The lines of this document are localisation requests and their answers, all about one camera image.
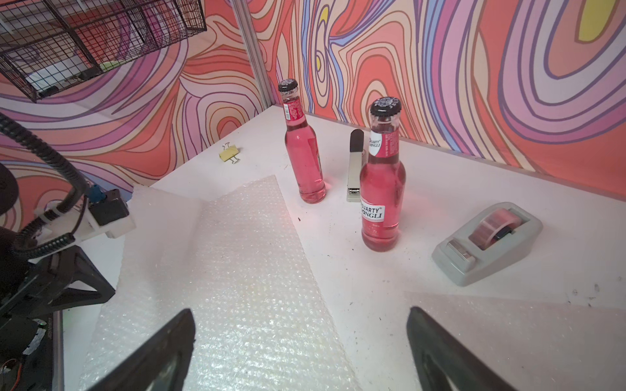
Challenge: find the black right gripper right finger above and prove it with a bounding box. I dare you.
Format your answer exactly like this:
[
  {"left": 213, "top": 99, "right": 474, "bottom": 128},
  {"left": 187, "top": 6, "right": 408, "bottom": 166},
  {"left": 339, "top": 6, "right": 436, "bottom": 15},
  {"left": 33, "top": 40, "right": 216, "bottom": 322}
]
[{"left": 406, "top": 306, "right": 513, "bottom": 390}]

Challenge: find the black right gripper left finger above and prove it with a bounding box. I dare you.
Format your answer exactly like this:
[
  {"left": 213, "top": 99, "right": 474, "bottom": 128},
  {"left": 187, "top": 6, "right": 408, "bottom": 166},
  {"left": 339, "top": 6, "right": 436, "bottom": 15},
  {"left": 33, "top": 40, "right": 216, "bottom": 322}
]
[{"left": 91, "top": 309, "right": 196, "bottom": 391}]

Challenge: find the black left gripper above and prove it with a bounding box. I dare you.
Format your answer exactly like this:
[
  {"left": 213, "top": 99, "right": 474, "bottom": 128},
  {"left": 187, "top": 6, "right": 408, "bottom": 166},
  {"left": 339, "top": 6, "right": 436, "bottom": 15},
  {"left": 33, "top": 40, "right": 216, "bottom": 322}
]
[{"left": 1, "top": 246, "right": 115, "bottom": 362}]

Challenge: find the clear bubble wrap sheet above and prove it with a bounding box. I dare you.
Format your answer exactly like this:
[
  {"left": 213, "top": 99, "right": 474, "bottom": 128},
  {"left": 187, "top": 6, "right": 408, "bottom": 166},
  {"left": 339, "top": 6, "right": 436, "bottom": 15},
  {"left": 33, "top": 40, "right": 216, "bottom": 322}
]
[{"left": 79, "top": 176, "right": 360, "bottom": 390}]

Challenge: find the pink bottle with label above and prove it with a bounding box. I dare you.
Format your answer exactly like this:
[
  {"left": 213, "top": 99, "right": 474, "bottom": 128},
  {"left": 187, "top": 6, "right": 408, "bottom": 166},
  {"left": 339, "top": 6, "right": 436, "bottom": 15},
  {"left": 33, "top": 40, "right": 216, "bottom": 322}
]
[{"left": 360, "top": 97, "right": 406, "bottom": 252}]

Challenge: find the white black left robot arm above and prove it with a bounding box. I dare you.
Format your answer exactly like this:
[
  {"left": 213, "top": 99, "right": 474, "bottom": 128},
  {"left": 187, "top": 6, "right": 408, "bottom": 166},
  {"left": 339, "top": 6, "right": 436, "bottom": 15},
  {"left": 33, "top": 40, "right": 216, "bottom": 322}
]
[{"left": 1, "top": 115, "right": 116, "bottom": 390}]

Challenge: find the yellow binder clip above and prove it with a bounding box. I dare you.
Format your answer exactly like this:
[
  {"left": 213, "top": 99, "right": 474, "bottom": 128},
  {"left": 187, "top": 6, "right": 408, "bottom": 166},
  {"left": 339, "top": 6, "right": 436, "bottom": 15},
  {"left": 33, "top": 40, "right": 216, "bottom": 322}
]
[{"left": 219, "top": 143, "right": 241, "bottom": 164}]

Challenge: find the pink bottle near stapler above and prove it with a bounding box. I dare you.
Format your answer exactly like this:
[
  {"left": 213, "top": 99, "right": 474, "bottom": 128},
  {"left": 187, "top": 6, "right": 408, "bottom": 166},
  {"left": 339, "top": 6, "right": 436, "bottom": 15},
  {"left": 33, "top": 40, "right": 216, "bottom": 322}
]
[{"left": 278, "top": 78, "right": 326, "bottom": 204}]

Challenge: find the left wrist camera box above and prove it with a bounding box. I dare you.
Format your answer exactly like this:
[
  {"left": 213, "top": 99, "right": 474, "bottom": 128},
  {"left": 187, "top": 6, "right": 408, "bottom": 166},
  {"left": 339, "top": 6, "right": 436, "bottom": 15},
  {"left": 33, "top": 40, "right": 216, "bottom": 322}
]
[{"left": 36, "top": 187, "right": 137, "bottom": 245}]

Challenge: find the black wire basket left wall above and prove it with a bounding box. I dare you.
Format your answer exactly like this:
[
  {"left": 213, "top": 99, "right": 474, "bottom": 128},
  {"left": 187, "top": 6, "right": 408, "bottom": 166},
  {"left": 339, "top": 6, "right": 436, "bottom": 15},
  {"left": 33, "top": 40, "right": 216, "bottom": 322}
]
[{"left": 1, "top": 0, "right": 207, "bottom": 102}]

